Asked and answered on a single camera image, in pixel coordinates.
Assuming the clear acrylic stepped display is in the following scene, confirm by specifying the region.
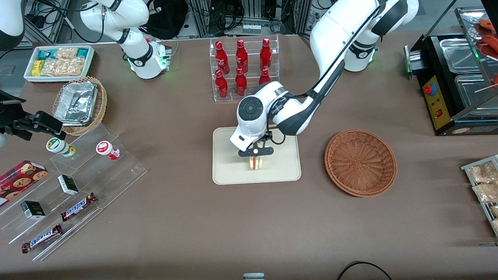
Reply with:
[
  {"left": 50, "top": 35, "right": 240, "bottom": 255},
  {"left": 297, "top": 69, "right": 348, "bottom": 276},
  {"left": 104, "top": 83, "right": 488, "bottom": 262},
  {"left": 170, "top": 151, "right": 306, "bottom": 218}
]
[{"left": 0, "top": 123, "right": 148, "bottom": 262}]

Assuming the brown Snickers bar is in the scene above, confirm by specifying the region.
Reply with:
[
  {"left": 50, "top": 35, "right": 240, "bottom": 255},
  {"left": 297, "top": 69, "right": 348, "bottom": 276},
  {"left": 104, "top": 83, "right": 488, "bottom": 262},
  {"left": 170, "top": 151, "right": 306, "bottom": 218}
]
[
  {"left": 61, "top": 192, "right": 98, "bottom": 222},
  {"left": 21, "top": 224, "right": 63, "bottom": 254}
]

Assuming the steel food pan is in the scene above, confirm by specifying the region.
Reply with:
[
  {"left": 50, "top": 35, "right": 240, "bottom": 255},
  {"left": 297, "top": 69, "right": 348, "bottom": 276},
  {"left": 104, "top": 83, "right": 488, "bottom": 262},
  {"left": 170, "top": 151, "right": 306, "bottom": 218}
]
[
  {"left": 454, "top": 73, "right": 498, "bottom": 114},
  {"left": 439, "top": 38, "right": 482, "bottom": 74}
]

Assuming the black hot food display case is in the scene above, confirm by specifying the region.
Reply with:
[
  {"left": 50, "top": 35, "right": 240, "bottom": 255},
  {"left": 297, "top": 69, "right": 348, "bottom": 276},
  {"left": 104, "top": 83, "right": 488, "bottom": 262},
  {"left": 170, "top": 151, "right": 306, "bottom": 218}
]
[{"left": 403, "top": 0, "right": 498, "bottom": 136}]

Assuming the tan wicker basket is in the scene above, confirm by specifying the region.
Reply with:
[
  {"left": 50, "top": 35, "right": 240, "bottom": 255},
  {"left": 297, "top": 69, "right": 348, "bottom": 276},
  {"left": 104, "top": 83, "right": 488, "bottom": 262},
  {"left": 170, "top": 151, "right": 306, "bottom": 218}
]
[{"left": 52, "top": 76, "right": 108, "bottom": 136}]

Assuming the white rectangular snack bin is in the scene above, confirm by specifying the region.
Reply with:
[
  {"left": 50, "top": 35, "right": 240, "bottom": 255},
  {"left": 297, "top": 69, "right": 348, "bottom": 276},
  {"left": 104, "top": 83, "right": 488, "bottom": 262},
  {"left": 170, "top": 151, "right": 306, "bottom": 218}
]
[{"left": 24, "top": 45, "right": 96, "bottom": 84}]

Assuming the clear acrylic bottle rack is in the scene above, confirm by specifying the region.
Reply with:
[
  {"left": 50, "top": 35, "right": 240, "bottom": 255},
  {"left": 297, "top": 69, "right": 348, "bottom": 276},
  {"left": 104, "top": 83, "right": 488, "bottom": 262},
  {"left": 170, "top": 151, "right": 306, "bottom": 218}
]
[{"left": 209, "top": 35, "right": 280, "bottom": 103}]

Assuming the small black box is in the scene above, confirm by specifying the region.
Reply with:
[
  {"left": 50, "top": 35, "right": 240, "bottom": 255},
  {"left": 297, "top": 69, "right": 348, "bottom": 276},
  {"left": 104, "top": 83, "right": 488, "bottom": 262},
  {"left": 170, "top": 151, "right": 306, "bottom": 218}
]
[
  {"left": 57, "top": 175, "right": 80, "bottom": 196},
  {"left": 20, "top": 200, "right": 46, "bottom": 220}
]

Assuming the black cable loop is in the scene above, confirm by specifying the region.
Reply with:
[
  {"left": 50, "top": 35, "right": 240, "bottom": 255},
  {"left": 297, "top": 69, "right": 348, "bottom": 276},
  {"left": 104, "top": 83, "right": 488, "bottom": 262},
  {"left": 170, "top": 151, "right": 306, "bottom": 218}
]
[{"left": 336, "top": 261, "right": 394, "bottom": 280}]

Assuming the black bag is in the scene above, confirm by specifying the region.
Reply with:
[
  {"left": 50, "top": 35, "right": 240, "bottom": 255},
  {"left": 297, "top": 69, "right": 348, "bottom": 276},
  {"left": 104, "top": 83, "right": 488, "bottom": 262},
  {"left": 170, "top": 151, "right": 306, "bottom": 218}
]
[{"left": 139, "top": 0, "right": 189, "bottom": 40}]

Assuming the red cookie box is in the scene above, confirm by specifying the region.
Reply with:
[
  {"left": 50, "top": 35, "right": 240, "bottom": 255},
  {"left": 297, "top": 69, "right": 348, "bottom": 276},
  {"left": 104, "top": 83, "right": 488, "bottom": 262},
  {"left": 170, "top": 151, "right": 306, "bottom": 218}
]
[{"left": 0, "top": 160, "right": 49, "bottom": 207}]

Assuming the cream plastic serving tray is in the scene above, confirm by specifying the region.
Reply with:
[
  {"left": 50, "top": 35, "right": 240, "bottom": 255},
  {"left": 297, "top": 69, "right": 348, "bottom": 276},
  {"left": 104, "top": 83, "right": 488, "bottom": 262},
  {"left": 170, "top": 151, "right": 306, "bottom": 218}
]
[{"left": 212, "top": 126, "right": 302, "bottom": 185}]

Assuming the clear rice cracker bag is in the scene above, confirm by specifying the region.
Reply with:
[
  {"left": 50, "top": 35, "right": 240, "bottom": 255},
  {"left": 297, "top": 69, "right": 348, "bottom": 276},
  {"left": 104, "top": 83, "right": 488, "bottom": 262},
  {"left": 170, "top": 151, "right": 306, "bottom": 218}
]
[
  {"left": 40, "top": 58, "right": 70, "bottom": 77},
  {"left": 67, "top": 57, "right": 86, "bottom": 76},
  {"left": 54, "top": 47, "right": 79, "bottom": 60}
]

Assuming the tray of packaged pastries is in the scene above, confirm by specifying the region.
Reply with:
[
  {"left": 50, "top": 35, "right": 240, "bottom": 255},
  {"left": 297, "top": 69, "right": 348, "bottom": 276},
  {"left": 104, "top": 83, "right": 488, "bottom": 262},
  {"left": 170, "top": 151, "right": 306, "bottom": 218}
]
[{"left": 461, "top": 154, "right": 498, "bottom": 238}]

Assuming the silver foil container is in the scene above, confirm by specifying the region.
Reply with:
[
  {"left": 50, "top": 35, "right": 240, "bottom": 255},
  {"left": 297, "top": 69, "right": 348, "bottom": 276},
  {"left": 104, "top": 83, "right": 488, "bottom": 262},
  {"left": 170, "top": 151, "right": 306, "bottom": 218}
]
[{"left": 53, "top": 81, "right": 98, "bottom": 126}]

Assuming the clear cracker snack bag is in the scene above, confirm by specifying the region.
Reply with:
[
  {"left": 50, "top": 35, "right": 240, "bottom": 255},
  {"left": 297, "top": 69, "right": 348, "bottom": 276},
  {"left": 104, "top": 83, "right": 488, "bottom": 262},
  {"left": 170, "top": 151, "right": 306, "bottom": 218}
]
[
  {"left": 468, "top": 162, "right": 498, "bottom": 184},
  {"left": 472, "top": 183, "right": 498, "bottom": 203}
]

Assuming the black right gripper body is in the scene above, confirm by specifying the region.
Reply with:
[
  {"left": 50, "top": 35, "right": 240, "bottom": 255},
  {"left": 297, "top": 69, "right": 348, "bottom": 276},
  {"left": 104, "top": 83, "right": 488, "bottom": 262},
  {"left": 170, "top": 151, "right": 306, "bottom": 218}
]
[{"left": 0, "top": 90, "right": 27, "bottom": 135}]

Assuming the round brown wicker basket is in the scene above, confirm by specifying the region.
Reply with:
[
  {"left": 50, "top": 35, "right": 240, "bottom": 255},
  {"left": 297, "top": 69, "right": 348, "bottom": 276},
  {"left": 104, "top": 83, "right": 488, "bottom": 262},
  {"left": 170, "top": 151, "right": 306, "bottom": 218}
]
[{"left": 324, "top": 129, "right": 398, "bottom": 198}]

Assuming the green white cup snack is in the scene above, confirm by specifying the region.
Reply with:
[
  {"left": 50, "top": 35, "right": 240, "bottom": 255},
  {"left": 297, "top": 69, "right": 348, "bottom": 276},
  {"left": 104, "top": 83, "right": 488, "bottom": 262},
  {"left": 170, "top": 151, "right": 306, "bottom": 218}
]
[{"left": 46, "top": 137, "right": 77, "bottom": 158}]

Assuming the red white cup snack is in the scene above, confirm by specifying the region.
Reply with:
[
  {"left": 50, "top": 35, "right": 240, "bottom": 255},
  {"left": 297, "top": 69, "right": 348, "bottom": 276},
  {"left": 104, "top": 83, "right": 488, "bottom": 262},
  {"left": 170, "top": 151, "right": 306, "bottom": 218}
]
[{"left": 96, "top": 140, "right": 121, "bottom": 161}]

